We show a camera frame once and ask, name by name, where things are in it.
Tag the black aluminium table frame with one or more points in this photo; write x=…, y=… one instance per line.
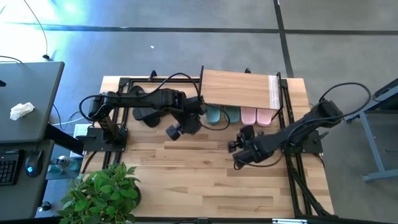
x=149, y=80

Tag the pink rubber slide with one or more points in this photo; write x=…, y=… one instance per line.
x=248, y=115
x=265, y=116

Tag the silver metal bracket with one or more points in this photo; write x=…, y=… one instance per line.
x=289, y=221

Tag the black keyboard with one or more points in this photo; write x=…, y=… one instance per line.
x=7, y=168

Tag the green rubber slide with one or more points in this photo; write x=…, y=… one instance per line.
x=212, y=115
x=232, y=114

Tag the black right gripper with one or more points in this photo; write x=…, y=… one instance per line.
x=247, y=133

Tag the crumpled white tissue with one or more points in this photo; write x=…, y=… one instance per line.
x=21, y=110

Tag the small black round object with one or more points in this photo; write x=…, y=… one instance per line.
x=46, y=206

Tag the green potted plant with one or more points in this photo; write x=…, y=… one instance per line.
x=99, y=193

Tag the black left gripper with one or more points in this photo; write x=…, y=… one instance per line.
x=189, y=107

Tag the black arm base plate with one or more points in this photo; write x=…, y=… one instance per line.
x=314, y=148
x=102, y=144

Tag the black desk foot bar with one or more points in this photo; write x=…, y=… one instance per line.
x=65, y=140

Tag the small black desk object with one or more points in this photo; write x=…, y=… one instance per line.
x=2, y=83

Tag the teal water bottle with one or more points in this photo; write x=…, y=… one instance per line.
x=62, y=162

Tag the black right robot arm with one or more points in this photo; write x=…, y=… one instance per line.
x=295, y=132

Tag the black computer mouse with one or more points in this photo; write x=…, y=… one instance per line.
x=33, y=163

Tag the grey metal table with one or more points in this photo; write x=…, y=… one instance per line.
x=379, y=176

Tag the black frame bracket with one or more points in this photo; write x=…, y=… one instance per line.
x=152, y=74
x=247, y=71

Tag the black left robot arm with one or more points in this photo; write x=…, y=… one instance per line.
x=140, y=98

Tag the wooden shelf black metal frame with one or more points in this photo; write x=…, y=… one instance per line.
x=239, y=88

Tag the white box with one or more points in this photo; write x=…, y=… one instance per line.
x=82, y=129

